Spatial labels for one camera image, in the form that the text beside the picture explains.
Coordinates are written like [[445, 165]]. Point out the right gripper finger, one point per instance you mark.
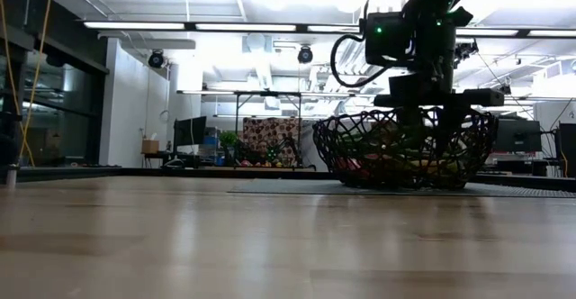
[[409, 116], [452, 125]]

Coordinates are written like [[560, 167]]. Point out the yellow banana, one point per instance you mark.
[[432, 168]]

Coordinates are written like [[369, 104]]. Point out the green long beans bunch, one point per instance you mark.
[[360, 139]]

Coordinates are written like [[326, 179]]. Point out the red-green mango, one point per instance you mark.
[[355, 164]]

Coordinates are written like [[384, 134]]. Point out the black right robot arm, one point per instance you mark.
[[432, 38]]

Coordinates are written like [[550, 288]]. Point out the black track spotlight cluster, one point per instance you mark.
[[465, 50], [500, 91]]

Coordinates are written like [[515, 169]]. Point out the black computer monitor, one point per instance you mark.
[[517, 136], [568, 146], [190, 131]]

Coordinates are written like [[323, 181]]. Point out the black ceiling spotlight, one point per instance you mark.
[[305, 54], [155, 59]]

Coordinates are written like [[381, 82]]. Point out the black overhead light bar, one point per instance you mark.
[[245, 27]]

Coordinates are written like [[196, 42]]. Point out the brown patterned panel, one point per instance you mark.
[[270, 132]]

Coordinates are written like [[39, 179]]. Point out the person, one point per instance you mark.
[[262, 149]]

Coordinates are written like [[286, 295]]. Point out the green potted plant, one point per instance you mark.
[[228, 139]]

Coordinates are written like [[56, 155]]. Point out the cardboard box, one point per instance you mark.
[[150, 146]]

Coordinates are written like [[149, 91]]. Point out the black metal frame stand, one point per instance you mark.
[[237, 123]]

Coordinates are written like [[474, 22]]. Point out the black aluminium table frame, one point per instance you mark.
[[135, 172]]

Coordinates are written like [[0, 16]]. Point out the grey metal post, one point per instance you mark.
[[11, 176]]

